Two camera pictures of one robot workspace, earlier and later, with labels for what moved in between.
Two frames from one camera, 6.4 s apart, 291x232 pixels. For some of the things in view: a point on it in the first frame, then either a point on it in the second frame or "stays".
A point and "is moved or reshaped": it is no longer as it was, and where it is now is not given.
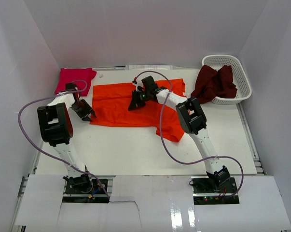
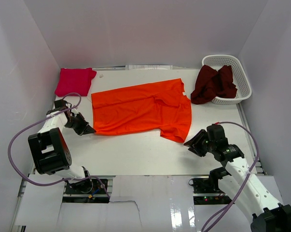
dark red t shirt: [210, 83] stays
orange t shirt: [110, 103] is moved or reshaped
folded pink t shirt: [81, 78] stays
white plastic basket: [240, 79] stays
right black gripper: [135, 103] to [194, 140]
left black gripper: [88, 110] to [85, 128]
